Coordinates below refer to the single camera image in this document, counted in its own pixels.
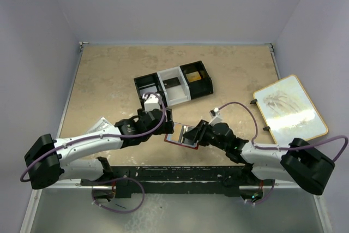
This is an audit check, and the purple cable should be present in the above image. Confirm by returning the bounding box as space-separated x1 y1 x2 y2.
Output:
215 101 349 207
19 92 167 213

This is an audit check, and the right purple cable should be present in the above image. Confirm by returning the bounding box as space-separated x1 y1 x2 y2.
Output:
215 101 349 207

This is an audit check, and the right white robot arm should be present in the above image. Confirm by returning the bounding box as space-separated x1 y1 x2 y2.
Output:
183 121 335 195

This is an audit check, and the white card in tray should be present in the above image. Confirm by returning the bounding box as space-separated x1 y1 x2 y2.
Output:
139 86 158 96

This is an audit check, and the black white three-compartment tray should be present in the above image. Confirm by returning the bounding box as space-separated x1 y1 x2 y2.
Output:
134 61 213 108

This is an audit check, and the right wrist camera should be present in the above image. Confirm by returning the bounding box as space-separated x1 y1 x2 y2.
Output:
209 107 222 126

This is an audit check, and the red leather card holder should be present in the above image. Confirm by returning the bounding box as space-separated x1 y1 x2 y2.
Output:
164 122 198 150

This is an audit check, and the small printed plastic packet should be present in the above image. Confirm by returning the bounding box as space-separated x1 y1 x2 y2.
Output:
86 117 112 134

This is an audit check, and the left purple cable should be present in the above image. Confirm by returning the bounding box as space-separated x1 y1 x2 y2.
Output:
19 92 167 213

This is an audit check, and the black card in tray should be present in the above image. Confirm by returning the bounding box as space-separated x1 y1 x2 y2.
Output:
163 77 180 88

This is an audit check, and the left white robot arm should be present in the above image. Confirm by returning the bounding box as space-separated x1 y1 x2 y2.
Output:
20 108 174 189

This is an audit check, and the wooden framed whiteboard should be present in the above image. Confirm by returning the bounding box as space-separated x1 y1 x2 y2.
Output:
253 75 328 145

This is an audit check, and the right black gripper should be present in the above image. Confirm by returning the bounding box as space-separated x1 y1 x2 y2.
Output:
183 120 227 151

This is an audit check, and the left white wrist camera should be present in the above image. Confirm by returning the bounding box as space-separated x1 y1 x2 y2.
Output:
142 93 161 112

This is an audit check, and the aluminium frame rail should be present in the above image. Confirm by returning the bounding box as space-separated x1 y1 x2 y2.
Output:
19 186 93 233

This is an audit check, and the gold card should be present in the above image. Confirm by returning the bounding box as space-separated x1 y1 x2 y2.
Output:
169 123 186 143
185 71 202 83

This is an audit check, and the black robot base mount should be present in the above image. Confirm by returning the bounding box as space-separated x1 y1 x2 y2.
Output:
81 165 273 199

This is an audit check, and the gold card in tray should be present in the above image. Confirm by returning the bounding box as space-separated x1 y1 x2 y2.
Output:
185 71 202 83

